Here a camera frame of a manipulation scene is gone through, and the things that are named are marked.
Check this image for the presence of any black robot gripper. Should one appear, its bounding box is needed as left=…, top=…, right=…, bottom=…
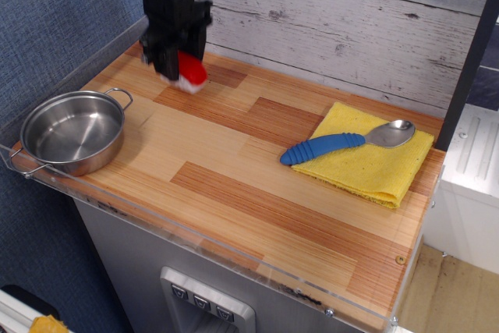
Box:
left=140, top=0, right=213, bottom=79

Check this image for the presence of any red and white toy sushi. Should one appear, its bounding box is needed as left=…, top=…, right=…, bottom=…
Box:
left=160, top=51, right=207, bottom=94

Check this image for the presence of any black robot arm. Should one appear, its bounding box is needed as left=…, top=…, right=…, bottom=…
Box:
left=140, top=0, right=212, bottom=80

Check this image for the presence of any stainless steel pot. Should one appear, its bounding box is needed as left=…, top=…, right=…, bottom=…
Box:
left=9, top=88, right=133, bottom=177

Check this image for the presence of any grey toy fridge cabinet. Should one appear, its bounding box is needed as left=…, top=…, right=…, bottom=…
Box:
left=73, top=197, right=375, bottom=333

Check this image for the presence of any yellow folded cloth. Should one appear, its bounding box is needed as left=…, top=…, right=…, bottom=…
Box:
left=292, top=102, right=434, bottom=208

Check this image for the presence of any clear acrylic table guard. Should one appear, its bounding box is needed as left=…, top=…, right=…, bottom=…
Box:
left=1, top=35, right=444, bottom=332

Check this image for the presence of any silver dispenser panel with buttons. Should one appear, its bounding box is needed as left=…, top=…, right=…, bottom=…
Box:
left=160, top=266, right=257, bottom=332

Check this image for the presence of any yellow and black object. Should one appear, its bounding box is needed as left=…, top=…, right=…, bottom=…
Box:
left=28, top=315, right=69, bottom=333

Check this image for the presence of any white toy sink unit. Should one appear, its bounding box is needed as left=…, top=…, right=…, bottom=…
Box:
left=423, top=105, right=498, bottom=274

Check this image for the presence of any blue handled metal spoon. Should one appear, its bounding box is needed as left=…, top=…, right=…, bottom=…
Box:
left=280, top=120, right=416, bottom=165

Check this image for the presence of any dark grey right post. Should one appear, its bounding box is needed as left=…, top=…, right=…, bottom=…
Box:
left=435, top=0, right=498, bottom=151

